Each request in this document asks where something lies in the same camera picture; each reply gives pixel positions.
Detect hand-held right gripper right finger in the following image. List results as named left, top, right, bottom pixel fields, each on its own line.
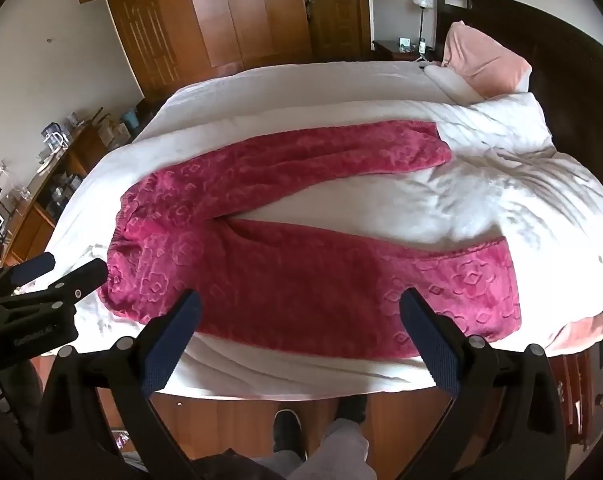
left=399, top=287, right=567, bottom=480

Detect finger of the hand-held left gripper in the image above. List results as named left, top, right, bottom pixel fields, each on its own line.
left=0, top=252, right=56, bottom=301
left=0, top=258, right=109, bottom=311

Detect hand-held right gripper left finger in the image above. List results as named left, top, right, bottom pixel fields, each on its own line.
left=34, top=290, right=202, bottom=480

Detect pink fleece pants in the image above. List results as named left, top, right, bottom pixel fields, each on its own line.
left=98, top=119, right=522, bottom=360

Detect wooden sideboard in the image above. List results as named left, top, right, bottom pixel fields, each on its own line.
left=1, top=107, right=154, bottom=267

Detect person's black right shoe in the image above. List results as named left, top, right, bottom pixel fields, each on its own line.
left=335, top=394, right=368, bottom=427

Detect person's black shoe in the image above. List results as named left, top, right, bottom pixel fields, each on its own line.
left=335, top=394, right=368, bottom=427
left=272, top=409, right=303, bottom=457

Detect glass kettle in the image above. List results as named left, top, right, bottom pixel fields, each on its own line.
left=41, top=122, right=68, bottom=158

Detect person's black left shoe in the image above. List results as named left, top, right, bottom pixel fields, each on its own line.
left=272, top=409, right=303, bottom=457

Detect pink blanket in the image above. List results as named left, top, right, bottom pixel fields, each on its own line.
left=544, top=309, right=603, bottom=357

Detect person's left leg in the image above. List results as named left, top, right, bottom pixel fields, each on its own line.
left=254, top=450, right=307, bottom=480

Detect white quilt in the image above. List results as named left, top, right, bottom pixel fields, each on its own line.
left=431, top=91, right=603, bottom=346

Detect white pillow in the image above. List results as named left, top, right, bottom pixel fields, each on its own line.
left=424, top=62, right=485, bottom=107

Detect brown wooden wardrobe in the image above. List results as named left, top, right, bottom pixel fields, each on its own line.
left=72, top=0, right=313, bottom=103

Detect pink pillow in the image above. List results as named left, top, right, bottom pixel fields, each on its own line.
left=440, top=21, right=532, bottom=98

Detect dark wooden nightstand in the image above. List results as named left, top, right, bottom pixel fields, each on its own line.
left=372, top=39, right=439, bottom=63

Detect dark wooden headboard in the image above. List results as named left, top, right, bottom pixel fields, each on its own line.
left=435, top=0, right=603, bottom=201

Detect white table lamp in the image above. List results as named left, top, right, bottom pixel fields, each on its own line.
left=412, top=0, right=435, bottom=51

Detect brown wooden door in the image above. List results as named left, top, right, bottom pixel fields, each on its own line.
left=298, top=0, right=373, bottom=60

